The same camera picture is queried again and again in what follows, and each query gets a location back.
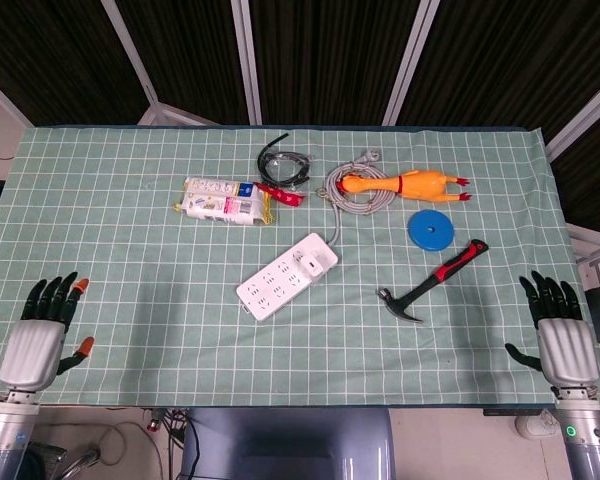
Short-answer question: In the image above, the white snack package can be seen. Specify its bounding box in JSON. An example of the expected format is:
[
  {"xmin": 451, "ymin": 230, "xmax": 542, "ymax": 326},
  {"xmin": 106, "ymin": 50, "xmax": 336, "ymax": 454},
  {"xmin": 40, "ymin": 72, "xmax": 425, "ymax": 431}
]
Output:
[{"xmin": 173, "ymin": 176, "xmax": 273, "ymax": 226}]

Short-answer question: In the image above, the white power strip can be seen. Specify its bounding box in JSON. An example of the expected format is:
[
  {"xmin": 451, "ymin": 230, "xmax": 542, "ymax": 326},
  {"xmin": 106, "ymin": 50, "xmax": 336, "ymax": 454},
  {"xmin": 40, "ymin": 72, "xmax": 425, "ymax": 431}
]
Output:
[{"xmin": 235, "ymin": 232, "xmax": 340, "ymax": 323}]

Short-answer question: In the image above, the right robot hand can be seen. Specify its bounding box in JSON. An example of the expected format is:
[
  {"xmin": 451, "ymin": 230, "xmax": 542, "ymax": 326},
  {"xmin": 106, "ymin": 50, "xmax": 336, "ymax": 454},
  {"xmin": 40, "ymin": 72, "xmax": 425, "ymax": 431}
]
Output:
[{"xmin": 504, "ymin": 270, "xmax": 600, "ymax": 392}]

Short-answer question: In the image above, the white plug adapter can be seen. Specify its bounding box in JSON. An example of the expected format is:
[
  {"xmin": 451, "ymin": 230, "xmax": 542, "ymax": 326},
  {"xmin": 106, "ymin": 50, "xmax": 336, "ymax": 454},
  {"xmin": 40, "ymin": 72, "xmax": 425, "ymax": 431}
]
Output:
[{"xmin": 300, "ymin": 256, "xmax": 327, "ymax": 278}]

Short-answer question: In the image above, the red black claw hammer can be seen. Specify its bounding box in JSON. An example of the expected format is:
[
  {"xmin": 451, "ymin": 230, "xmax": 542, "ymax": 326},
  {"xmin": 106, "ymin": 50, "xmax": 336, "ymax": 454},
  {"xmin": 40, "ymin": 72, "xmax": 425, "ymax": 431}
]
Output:
[{"xmin": 377, "ymin": 239, "xmax": 489, "ymax": 324}]

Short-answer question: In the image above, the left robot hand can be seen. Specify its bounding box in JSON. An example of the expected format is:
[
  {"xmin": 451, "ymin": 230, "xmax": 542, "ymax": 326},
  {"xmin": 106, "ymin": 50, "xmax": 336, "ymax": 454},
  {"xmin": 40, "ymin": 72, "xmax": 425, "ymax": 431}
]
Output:
[{"xmin": 0, "ymin": 271, "xmax": 96, "ymax": 392}]

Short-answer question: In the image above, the red snack wrapper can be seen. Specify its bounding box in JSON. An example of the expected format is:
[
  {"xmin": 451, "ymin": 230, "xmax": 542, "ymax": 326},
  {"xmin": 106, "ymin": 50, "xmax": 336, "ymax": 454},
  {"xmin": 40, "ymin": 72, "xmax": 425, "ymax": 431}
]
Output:
[{"xmin": 253, "ymin": 181, "xmax": 306, "ymax": 207}]

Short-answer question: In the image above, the green checkered tablecloth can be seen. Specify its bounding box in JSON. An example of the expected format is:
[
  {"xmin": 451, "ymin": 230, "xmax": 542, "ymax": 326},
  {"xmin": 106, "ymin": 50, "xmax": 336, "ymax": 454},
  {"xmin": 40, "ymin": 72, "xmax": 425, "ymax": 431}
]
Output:
[{"xmin": 0, "ymin": 124, "xmax": 600, "ymax": 407}]

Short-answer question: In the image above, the black coiled cable in bag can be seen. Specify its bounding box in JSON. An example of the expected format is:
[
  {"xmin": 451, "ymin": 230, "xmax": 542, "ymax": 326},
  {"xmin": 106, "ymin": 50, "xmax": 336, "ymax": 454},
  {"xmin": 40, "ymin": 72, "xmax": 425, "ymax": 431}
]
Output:
[{"xmin": 257, "ymin": 131, "xmax": 314, "ymax": 189}]

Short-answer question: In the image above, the yellow rubber chicken toy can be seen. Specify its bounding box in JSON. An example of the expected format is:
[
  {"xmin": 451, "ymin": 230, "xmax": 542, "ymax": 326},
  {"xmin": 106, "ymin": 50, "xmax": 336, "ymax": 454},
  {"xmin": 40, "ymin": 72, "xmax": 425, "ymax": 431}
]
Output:
[{"xmin": 340, "ymin": 169, "xmax": 472, "ymax": 203}]

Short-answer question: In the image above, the blue round disc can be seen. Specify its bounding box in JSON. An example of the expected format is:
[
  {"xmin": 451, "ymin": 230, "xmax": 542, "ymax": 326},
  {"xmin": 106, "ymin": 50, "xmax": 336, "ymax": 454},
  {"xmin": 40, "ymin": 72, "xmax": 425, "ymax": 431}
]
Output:
[{"xmin": 406, "ymin": 210, "xmax": 456, "ymax": 250}]

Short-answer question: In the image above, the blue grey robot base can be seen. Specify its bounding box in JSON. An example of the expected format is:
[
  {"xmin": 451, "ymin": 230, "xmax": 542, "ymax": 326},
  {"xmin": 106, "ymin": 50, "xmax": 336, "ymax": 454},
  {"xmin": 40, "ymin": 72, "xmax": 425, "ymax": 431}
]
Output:
[{"xmin": 180, "ymin": 405, "xmax": 397, "ymax": 480}]

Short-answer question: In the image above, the grey cable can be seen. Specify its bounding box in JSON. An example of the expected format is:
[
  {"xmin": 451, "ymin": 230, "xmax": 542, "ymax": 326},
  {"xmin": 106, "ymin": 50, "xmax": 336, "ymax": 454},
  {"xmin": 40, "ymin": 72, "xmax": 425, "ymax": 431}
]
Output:
[{"xmin": 315, "ymin": 146, "xmax": 400, "ymax": 247}]

